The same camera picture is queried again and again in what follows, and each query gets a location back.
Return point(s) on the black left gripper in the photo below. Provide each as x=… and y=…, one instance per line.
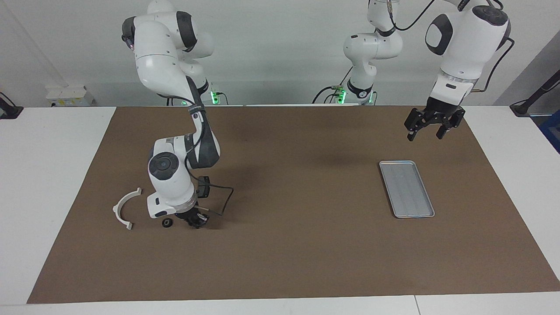
x=437, y=118

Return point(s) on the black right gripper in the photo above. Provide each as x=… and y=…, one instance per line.
x=197, y=216

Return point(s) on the large black bearing gear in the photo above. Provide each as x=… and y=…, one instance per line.
x=164, y=223

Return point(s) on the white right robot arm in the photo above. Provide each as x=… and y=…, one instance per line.
x=162, y=65

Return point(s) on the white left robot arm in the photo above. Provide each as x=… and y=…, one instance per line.
x=463, y=43

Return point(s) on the silver metal tray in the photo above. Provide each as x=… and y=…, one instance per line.
x=407, y=188

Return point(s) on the short rectangular brake pad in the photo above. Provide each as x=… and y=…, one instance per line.
x=204, y=189

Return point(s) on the brown table mat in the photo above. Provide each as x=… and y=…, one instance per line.
x=284, y=245

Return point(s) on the black angled stand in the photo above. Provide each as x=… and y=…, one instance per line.
x=525, y=107

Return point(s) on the blue box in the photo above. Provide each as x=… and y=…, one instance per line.
x=552, y=131

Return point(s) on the black clamp stand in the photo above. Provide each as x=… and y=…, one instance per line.
x=11, y=111

